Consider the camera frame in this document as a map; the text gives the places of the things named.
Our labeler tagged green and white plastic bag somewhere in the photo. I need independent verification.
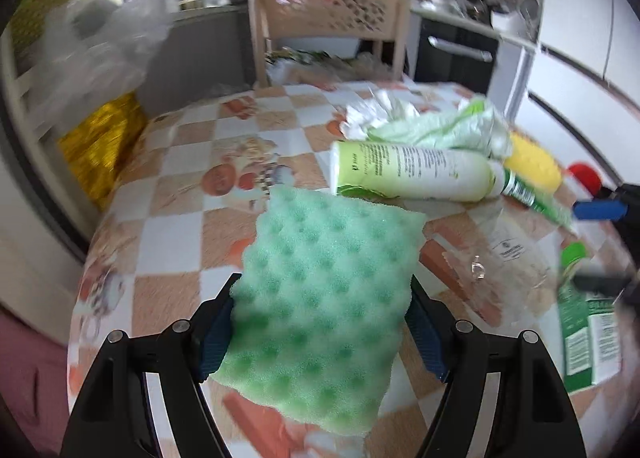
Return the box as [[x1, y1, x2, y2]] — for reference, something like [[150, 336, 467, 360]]
[[367, 96, 513, 159]]

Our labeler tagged gold foil bag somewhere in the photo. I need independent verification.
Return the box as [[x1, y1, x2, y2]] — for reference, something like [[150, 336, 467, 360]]
[[57, 93, 148, 209]]

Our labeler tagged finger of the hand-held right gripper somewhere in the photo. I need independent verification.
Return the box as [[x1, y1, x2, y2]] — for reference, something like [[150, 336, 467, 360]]
[[571, 273, 639, 292], [574, 199, 629, 222]]

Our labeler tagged red stool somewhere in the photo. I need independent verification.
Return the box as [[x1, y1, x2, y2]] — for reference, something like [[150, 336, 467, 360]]
[[567, 163, 603, 195]]

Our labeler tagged beige chair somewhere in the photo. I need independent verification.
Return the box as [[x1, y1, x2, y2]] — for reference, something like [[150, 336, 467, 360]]
[[247, 0, 412, 88]]

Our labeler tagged white refrigerator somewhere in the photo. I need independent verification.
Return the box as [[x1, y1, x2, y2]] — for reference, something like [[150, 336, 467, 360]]
[[515, 0, 640, 189]]

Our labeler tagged white crumpled tissue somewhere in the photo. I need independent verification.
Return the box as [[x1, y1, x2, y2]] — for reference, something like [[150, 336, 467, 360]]
[[340, 88, 421, 139]]

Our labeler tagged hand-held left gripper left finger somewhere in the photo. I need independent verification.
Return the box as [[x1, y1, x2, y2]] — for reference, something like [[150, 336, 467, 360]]
[[60, 273, 243, 458]]

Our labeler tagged green printed packet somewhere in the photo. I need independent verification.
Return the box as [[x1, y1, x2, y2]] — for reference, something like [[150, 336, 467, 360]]
[[500, 168, 573, 229]]

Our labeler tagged green and white carton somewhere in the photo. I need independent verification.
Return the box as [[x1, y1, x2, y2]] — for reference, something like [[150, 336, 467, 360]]
[[557, 242, 623, 391]]

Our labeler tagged checkered patterned tablecloth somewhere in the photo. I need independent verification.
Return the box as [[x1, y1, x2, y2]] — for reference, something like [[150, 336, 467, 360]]
[[67, 81, 640, 458]]

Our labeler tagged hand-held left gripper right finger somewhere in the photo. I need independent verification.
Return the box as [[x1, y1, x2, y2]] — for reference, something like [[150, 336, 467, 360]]
[[405, 275, 588, 458]]

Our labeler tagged green foam sponge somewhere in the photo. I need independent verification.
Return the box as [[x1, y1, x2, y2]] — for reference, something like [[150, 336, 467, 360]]
[[207, 185, 428, 436]]

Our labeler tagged clear plastic bag with label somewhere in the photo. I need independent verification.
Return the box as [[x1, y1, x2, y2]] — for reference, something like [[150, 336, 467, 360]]
[[425, 198, 568, 324]]

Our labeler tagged black built-in oven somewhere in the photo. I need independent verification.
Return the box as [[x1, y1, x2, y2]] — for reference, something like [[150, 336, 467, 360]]
[[415, 18, 501, 94]]

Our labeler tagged yellow plastic basket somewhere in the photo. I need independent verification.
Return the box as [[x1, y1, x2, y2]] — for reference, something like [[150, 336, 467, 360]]
[[10, 0, 83, 56]]

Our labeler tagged white bottle with green label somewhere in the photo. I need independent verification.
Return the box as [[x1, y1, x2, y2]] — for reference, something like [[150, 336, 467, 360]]
[[329, 139, 507, 202]]

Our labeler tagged large translucent plastic bag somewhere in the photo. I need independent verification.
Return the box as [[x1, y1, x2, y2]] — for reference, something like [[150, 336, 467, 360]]
[[30, 0, 176, 139]]

